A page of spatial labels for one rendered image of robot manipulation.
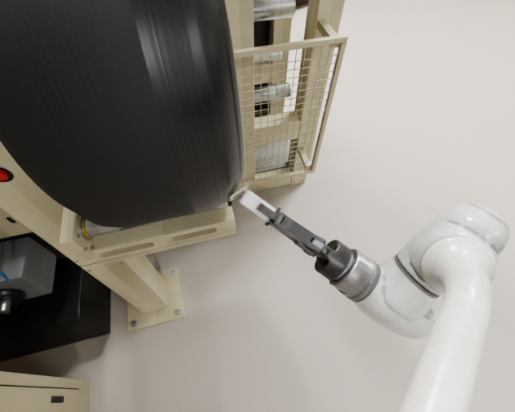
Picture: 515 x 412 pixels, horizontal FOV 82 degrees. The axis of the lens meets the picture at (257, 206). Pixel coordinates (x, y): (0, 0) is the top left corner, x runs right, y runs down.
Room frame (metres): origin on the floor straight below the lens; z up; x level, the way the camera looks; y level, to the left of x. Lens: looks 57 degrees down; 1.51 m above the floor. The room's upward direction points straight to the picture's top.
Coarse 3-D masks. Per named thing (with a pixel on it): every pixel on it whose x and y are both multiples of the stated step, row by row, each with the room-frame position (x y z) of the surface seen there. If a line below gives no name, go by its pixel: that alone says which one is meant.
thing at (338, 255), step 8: (336, 240) 0.26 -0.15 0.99; (328, 248) 0.23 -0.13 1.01; (336, 248) 0.24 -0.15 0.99; (344, 248) 0.24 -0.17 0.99; (320, 256) 0.22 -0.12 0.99; (328, 256) 0.22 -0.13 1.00; (336, 256) 0.22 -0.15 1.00; (344, 256) 0.22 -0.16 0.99; (320, 264) 0.22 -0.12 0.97; (328, 264) 0.21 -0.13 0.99; (336, 264) 0.21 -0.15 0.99; (344, 264) 0.21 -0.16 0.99; (320, 272) 0.20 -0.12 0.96; (328, 272) 0.20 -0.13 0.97; (336, 272) 0.20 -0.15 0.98
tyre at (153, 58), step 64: (0, 0) 0.31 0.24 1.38; (64, 0) 0.32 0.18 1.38; (128, 0) 0.33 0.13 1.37; (192, 0) 0.35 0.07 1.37; (0, 64) 0.27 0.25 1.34; (64, 64) 0.28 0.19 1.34; (128, 64) 0.29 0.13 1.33; (192, 64) 0.31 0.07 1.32; (0, 128) 0.25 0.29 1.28; (64, 128) 0.25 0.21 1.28; (128, 128) 0.26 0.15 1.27; (192, 128) 0.27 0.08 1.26; (64, 192) 0.22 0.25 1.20; (128, 192) 0.24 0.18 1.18; (192, 192) 0.26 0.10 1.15
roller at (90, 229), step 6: (222, 204) 0.39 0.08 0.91; (228, 204) 0.40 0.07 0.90; (210, 210) 0.38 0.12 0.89; (84, 222) 0.34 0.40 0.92; (90, 222) 0.33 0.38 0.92; (150, 222) 0.35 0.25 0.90; (84, 228) 0.32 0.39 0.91; (90, 228) 0.32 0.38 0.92; (96, 228) 0.32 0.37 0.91; (102, 228) 0.33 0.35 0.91; (108, 228) 0.33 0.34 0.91; (114, 228) 0.33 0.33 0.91; (120, 228) 0.33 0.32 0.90; (126, 228) 0.33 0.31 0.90; (90, 234) 0.31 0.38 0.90; (96, 234) 0.32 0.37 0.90; (102, 234) 0.32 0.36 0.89
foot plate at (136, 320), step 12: (168, 276) 0.53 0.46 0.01; (168, 288) 0.47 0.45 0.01; (180, 288) 0.47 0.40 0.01; (168, 300) 0.41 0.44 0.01; (180, 300) 0.41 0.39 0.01; (132, 312) 0.35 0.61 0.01; (144, 312) 0.35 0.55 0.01; (156, 312) 0.35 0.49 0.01; (168, 312) 0.35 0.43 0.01; (180, 312) 0.35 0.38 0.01; (132, 324) 0.29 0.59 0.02; (144, 324) 0.30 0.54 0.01; (156, 324) 0.30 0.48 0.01
